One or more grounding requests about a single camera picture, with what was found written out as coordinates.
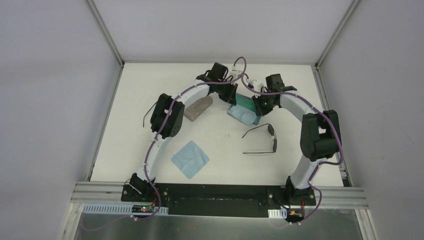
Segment blue-green glasses case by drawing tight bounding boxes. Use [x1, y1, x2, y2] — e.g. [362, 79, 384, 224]
[227, 93, 261, 126]

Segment blue cleaning cloth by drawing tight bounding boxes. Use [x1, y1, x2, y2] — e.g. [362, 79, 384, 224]
[228, 104, 257, 126]
[171, 141, 210, 180]

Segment right white cable duct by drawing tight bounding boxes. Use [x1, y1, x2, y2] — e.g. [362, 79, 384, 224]
[267, 208, 288, 219]

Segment white cable duct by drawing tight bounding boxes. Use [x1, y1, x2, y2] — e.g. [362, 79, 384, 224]
[82, 203, 158, 216]
[267, 208, 288, 219]

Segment purple cable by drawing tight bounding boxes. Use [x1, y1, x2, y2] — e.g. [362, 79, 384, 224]
[80, 56, 248, 232]
[240, 74, 344, 230]

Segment left thin-frame sunglasses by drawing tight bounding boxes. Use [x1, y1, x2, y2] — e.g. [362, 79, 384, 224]
[142, 101, 158, 128]

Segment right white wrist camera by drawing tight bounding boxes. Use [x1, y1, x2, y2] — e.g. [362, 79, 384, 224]
[246, 78, 266, 97]

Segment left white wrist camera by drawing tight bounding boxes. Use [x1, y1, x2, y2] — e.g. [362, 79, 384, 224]
[229, 66, 243, 79]

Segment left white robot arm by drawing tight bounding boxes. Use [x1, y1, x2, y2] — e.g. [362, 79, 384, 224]
[121, 62, 243, 203]

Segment right thin-frame sunglasses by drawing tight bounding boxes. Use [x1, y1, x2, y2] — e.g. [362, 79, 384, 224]
[241, 123, 278, 155]

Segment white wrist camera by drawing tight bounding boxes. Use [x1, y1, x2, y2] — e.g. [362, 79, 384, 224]
[246, 78, 266, 97]
[229, 66, 243, 79]

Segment aluminium front rail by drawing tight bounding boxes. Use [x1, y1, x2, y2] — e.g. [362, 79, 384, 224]
[71, 181, 369, 210]

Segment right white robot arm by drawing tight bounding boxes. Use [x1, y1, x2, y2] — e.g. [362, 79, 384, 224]
[248, 74, 342, 205]

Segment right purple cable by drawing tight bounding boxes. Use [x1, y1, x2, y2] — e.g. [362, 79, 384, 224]
[240, 74, 344, 230]

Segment thin-frame sunglasses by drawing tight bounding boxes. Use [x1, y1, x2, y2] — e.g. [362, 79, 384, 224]
[142, 101, 158, 128]
[241, 123, 278, 155]

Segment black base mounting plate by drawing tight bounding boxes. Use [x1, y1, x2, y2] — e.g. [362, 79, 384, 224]
[121, 183, 317, 218]

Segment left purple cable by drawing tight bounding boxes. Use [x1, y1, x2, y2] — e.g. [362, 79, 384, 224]
[80, 56, 248, 232]

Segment left white cable duct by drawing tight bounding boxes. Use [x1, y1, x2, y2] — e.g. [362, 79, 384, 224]
[82, 203, 158, 216]

